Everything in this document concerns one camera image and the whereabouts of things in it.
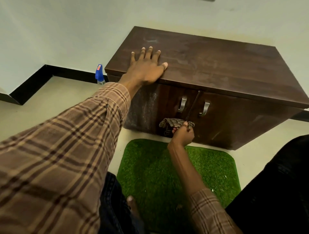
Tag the person's left hand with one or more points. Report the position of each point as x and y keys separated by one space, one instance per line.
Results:
x=143 y=71

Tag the person's right hand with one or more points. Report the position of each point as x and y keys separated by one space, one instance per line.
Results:
x=183 y=137

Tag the person's left little finger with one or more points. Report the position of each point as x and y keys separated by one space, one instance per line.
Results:
x=133 y=57

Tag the person's left middle finger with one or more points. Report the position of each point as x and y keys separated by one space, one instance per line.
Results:
x=149 y=53

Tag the person's left thumb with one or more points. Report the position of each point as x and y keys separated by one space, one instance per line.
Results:
x=164 y=66

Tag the person's right thumb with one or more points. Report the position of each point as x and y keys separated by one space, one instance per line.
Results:
x=174 y=130

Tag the checked cleaning cloth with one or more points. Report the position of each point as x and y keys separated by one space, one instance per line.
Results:
x=169 y=123

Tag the person's right forearm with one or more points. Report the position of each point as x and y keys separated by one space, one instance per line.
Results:
x=193 y=183

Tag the person's left forearm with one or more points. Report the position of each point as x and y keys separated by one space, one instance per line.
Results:
x=62 y=154

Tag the blue spray bottle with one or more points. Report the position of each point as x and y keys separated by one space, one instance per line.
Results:
x=99 y=73

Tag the green artificial grass mat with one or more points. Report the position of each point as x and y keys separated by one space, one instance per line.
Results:
x=154 y=173

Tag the dark brown wooden cabinet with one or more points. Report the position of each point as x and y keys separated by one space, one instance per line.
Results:
x=217 y=65

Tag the person's bare foot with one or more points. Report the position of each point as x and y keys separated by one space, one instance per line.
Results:
x=132 y=205

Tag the person's left leg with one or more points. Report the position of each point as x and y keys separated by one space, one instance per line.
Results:
x=113 y=207

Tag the person's leg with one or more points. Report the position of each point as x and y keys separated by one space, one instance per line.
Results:
x=113 y=207
x=272 y=190

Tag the black skirting board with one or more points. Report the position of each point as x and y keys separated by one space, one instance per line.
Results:
x=31 y=88

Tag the person's right leg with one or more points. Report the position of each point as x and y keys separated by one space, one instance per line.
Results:
x=272 y=190

